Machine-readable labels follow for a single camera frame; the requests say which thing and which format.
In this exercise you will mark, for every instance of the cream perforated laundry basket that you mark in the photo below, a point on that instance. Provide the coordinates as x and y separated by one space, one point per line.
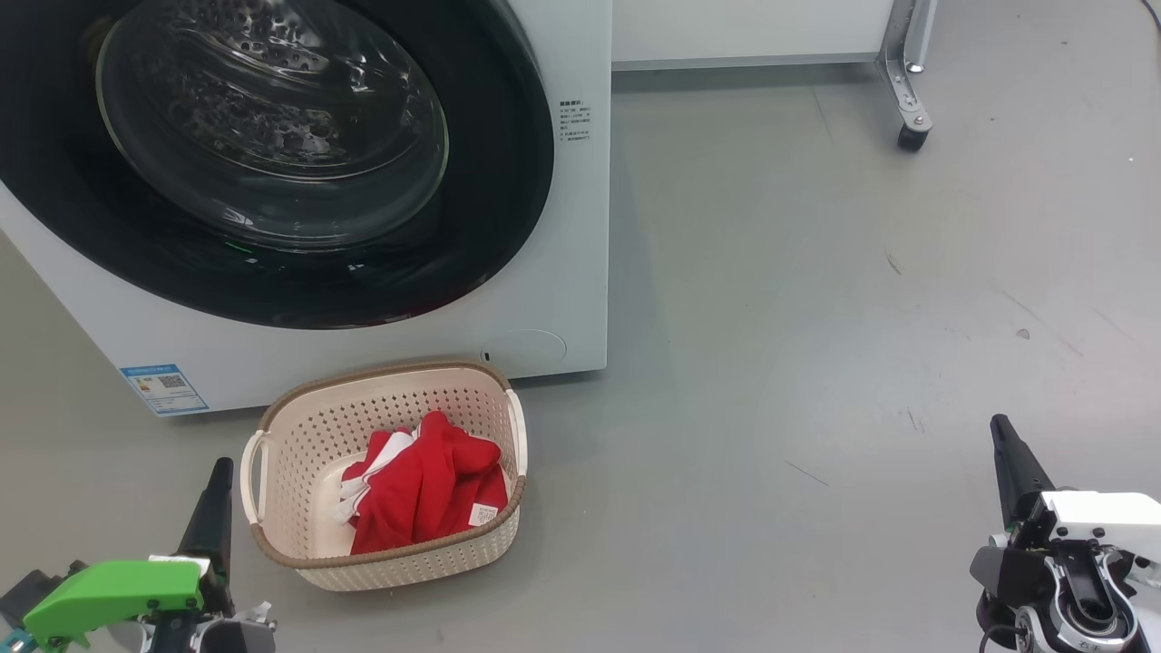
308 453

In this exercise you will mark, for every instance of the white washing machine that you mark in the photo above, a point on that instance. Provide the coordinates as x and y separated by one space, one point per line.
562 272

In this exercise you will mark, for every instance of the metal leg with caster wheel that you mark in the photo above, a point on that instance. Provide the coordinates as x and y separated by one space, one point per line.
907 82

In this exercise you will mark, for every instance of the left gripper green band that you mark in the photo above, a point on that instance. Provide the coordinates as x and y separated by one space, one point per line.
118 589

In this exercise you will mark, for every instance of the red white garment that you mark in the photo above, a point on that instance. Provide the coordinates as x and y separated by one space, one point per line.
426 490

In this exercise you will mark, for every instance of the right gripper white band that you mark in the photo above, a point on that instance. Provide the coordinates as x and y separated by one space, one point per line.
1107 521

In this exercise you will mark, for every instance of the blue energy label sticker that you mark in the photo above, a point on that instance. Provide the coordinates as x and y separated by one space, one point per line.
165 390

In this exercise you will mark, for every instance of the white cabinet panel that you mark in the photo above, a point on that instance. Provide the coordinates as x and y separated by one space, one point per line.
744 27

